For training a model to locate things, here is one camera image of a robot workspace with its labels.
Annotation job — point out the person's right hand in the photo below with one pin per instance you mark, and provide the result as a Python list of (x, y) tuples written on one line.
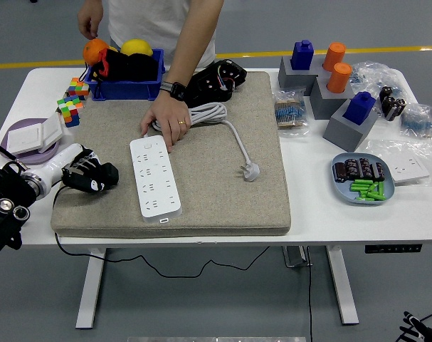
[(89, 18)]

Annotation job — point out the person's left hand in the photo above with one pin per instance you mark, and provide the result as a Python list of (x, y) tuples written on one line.
[(169, 114)]

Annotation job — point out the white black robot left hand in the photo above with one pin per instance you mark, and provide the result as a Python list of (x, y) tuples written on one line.
[(62, 162)]

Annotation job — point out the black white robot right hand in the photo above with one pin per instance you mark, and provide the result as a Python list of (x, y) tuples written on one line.
[(418, 326)]

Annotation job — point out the white power strip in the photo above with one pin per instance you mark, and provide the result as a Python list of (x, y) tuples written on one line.
[(155, 185)]

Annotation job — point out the person's left forearm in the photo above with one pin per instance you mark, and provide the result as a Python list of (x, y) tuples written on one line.
[(190, 46)]

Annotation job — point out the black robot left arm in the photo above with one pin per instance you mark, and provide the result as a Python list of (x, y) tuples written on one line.
[(2, 221)]

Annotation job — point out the black wrist watch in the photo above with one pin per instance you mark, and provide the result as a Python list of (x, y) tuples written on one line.
[(176, 90)]

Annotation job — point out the purple plate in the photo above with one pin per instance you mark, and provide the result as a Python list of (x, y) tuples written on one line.
[(34, 158)]

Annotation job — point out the orange fruit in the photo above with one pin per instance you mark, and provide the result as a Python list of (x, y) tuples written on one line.
[(93, 50)]

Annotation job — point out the blue plastic bin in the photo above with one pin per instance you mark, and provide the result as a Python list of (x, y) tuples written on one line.
[(130, 90)]

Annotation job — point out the twisted colourful puzzle cube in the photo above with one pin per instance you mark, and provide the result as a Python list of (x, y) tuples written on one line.
[(70, 110)]

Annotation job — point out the yellow lemon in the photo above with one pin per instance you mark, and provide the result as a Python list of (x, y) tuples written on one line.
[(135, 46)]

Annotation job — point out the person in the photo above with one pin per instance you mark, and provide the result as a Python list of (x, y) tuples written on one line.
[(148, 21)]

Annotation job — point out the black pouch with red trim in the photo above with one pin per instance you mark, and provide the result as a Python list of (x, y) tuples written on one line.
[(130, 67)]

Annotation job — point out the black table control panel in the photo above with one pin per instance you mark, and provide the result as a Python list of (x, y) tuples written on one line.
[(393, 248)]

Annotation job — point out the white table leg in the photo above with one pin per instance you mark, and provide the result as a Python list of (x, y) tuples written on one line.
[(91, 285), (343, 285)]

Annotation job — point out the grey-brown fabric mat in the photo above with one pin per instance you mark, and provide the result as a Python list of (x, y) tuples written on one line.
[(208, 199)]

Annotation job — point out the clear bag of resistors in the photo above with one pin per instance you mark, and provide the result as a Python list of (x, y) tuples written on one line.
[(416, 123), (290, 114), (368, 76)]

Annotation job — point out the grey block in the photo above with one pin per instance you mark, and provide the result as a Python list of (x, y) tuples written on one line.
[(290, 78), (324, 105), (343, 135)]

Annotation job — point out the green cylinder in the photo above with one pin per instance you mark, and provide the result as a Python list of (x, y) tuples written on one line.
[(381, 189), (375, 196), (365, 198), (363, 182), (359, 187), (372, 187)]

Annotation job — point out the blue peg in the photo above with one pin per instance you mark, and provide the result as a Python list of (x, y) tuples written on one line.
[(302, 55), (358, 108)]

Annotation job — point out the light blue plate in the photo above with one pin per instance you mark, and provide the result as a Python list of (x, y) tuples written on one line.
[(343, 192)]

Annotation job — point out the black cylindrical capacitor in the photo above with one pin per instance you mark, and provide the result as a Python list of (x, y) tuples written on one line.
[(398, 108), (366, 167), (352, 168), (387, 105), (340, 171), (379, 171), (385, 93)]

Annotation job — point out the orange cylinder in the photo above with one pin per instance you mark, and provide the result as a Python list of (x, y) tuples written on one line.
[(338, 78), (333, 55)]

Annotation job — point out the clear plastic bag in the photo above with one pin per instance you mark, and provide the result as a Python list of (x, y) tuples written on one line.
[(390, 147)]

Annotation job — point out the white wall switch panel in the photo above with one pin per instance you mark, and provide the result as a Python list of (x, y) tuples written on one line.
[(23, 139), (52, 132)]

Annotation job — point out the metal bracket under table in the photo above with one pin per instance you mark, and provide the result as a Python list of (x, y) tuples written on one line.
[(294, 256)]

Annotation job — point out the white wall socket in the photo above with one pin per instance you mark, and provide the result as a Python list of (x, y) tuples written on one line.
[(408, 171)]

